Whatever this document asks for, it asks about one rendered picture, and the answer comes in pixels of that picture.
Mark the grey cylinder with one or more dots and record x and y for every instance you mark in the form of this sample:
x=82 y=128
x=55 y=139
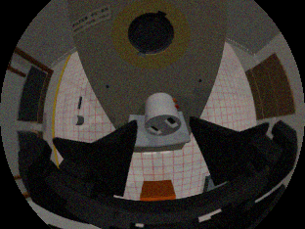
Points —
x=161 y=118

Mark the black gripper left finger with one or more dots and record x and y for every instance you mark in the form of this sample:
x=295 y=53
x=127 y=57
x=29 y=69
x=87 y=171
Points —
x=109 y=157

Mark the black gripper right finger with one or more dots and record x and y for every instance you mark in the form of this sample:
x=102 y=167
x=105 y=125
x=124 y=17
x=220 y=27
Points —
x=223 y=148

